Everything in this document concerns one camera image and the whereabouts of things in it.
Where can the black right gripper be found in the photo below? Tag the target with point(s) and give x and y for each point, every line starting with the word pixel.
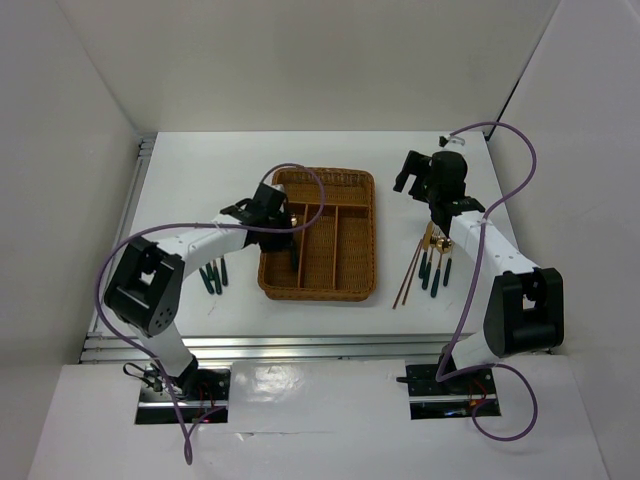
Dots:
pixel 417 164

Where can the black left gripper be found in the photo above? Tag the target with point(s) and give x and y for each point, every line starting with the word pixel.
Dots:
pixel 284 241

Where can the gold spoon green handle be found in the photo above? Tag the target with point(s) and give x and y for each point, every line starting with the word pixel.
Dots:
pixel 443 247
pixel 294 245

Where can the gold knife green handle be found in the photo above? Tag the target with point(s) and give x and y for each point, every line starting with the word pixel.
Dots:
pixel 425 249
pixel 206 281

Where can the small spoon green handle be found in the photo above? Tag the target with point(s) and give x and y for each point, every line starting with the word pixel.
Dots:
pixel 447 270

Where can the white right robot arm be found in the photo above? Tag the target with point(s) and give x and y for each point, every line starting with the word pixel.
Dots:
pixel 525 310

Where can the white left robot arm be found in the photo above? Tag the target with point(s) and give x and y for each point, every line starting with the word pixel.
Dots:
pixel 145 289

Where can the brown wicker cutlery tray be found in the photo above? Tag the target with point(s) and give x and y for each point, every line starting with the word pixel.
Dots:
pixel 338 252

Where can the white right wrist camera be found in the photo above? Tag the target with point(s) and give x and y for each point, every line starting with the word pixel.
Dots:
pixel 451 142

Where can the aluminium frame rail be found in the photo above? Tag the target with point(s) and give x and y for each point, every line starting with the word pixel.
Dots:
pixel 190 176

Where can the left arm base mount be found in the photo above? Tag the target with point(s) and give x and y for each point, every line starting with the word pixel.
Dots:
pixel 206 402

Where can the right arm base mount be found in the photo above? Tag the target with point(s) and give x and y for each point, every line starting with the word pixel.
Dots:
pixel 455 398

